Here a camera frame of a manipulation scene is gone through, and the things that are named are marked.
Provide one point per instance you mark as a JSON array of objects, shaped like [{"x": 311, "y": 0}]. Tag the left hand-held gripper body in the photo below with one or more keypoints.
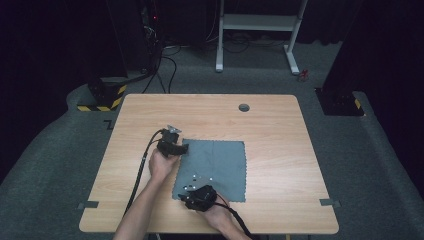
[{"x": 168, "y": 145}]

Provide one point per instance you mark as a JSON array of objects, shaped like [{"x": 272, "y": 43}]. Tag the white metal stand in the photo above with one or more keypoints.
[{"x": 256, "y": 23}]

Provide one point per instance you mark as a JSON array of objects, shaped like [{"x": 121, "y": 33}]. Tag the person's left hand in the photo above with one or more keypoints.
[{"x": 161, "y": 166}]

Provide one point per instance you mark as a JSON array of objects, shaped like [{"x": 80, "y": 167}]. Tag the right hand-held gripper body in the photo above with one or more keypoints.
[{"x": 201, "y": 198}]

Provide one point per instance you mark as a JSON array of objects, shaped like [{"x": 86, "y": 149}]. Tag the person's right hand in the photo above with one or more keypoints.
[{"x": 218, "y": 215}]

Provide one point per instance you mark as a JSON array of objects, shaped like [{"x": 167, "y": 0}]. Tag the black yellow striped stand base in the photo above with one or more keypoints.
[{"x": 105, "y": 95}]

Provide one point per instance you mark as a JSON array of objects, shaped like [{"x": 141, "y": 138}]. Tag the dark equipment rack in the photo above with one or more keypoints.
[{"x": 153, "y": 23}]

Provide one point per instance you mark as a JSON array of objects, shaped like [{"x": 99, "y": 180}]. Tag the grey cloth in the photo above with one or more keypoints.
[{"x": 216, "y": 166}]

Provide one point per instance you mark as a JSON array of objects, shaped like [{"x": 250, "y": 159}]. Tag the grey tape strip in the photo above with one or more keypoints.
[
  {"x": 88, "y": 204},
  {"x": 330, "y": 202}
]

